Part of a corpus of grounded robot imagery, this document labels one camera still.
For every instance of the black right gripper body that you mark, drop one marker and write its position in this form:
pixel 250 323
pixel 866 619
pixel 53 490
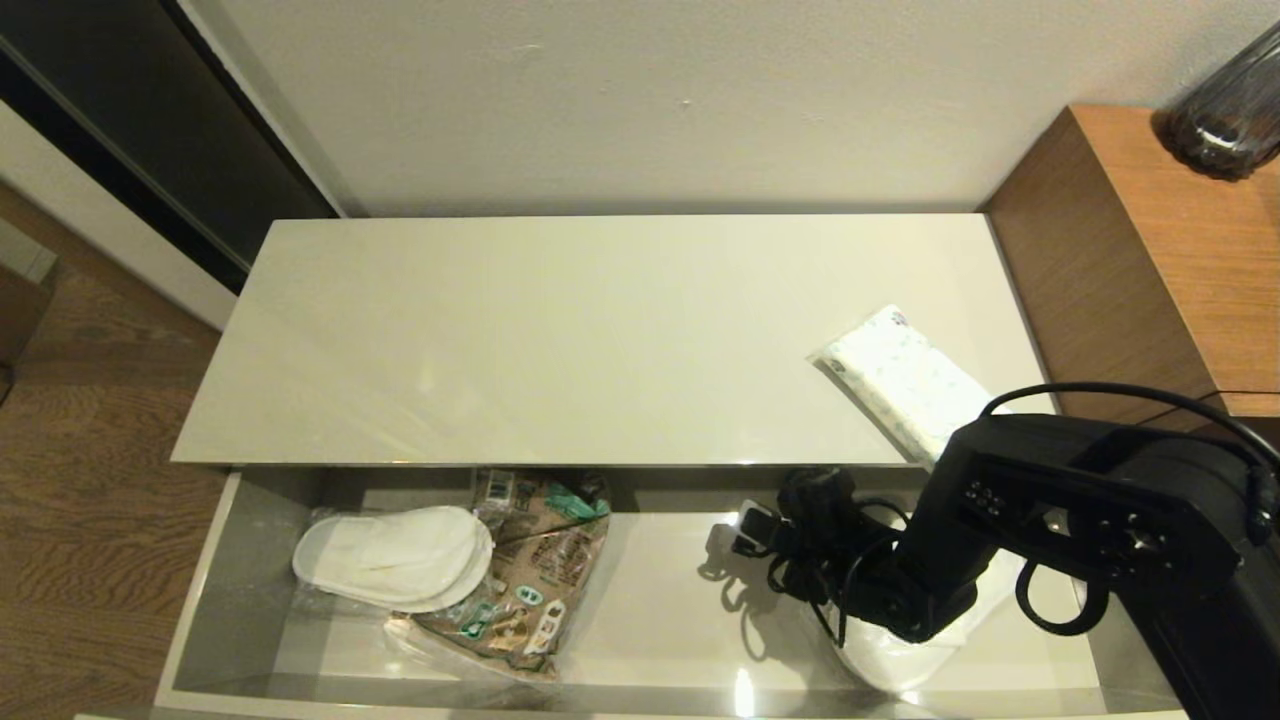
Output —
pixel 845 575

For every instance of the white soft tissue pack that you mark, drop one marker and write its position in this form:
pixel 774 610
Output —
pixel 890 370

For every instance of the white slippers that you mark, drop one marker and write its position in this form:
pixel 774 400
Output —
pixel 390 550
pixel 900 665

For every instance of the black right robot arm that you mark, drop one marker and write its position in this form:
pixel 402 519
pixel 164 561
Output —
pixel 1080 490

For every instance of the brown printed snack bag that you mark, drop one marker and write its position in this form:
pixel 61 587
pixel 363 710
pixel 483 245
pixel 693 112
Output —
pixel 550 560

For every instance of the brown wooden side cabinet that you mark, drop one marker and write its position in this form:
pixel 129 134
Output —
pixel 1130 250

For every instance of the dark glass vase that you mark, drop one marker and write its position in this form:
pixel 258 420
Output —
pixel 1235 115

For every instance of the dark door panel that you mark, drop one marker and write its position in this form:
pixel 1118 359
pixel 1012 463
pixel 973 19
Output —
pixel 150 100

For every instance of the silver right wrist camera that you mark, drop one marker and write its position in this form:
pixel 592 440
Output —
pixel 752 522

